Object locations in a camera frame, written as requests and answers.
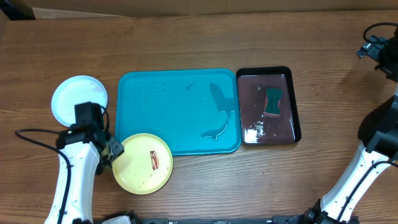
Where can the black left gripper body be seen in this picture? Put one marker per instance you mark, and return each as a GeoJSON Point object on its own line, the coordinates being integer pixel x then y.
{"type": "Point", "coordinates": [109, 152]}

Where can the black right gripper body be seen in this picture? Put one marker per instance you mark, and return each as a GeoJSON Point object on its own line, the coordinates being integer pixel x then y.
{"type": "Point", "coordinates": [387, 57]}

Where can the yellow plate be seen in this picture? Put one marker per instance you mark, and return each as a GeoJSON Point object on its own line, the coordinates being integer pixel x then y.
{"type": "Point", "coordinates": [145, 166]}

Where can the light blue plate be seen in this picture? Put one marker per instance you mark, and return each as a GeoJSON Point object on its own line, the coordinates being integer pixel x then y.
{"type": "Point", "coordinates": [74, 91]}

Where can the green scrub sponge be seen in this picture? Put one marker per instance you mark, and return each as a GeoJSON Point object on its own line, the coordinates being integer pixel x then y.
{"type": "Point", "coordinates": [272, 100]}

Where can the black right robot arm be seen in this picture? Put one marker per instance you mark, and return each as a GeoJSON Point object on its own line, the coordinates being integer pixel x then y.
{"type": "Point", "coordinates": [378, 143]}

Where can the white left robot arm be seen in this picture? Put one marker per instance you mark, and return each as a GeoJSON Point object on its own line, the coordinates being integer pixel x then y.
{"type": "Point", "coordinates": [85, 150]}

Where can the teal plastic tray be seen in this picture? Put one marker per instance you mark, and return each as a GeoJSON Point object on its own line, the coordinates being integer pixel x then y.
{"type": "Point", "coordinates": [194, 112]}

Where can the black water tray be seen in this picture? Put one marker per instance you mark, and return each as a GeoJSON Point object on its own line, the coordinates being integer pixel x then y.
{"type": "Point", "coordinates": [258, 129]}

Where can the cardboard backboard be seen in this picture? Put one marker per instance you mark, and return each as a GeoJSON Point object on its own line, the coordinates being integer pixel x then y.
{"type": "Point", "coordinates": [74, 8]}

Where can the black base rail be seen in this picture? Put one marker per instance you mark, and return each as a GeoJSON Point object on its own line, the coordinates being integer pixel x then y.
{"type": "Point", "coordinates": [134, 219]}

